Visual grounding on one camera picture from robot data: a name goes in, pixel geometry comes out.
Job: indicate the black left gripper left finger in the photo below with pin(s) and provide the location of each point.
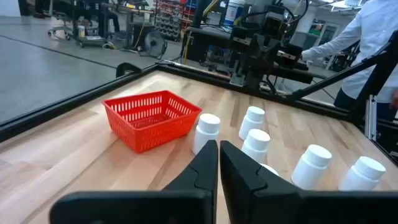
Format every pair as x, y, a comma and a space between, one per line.
186, 202

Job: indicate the red plastic basket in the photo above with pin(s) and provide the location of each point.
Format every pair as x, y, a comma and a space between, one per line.
146, 137

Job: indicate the person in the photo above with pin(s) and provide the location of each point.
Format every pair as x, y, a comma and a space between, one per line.
373, 31

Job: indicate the black work table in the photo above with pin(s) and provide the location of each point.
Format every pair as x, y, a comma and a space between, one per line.
208, 32

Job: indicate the black aluminium rig frame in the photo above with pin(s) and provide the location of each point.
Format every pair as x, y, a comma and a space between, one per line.
77, 99

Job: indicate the white blue wipes canister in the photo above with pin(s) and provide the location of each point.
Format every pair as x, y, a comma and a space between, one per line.
233, 14

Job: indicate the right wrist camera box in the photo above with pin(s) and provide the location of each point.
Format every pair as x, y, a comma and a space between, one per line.
275, 25

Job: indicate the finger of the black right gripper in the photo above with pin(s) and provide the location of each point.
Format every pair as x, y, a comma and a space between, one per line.
273, 53
255, 49

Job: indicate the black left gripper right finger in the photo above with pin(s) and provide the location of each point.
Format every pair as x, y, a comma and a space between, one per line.
255, 199

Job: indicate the small parts bin rack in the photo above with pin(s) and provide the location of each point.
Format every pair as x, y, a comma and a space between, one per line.
169, 21

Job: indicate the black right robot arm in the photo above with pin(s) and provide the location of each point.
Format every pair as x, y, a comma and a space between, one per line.
253, 76

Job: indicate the low wheeled cart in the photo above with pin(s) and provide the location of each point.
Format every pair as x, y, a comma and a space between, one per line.
90, 39

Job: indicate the black table clamp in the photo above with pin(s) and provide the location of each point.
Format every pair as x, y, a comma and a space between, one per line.
122, 67

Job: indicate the black floor fan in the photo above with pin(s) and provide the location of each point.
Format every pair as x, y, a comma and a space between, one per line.
154, 43

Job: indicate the silver aluminium extrusion piece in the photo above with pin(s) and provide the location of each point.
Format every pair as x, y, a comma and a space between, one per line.
371, 118

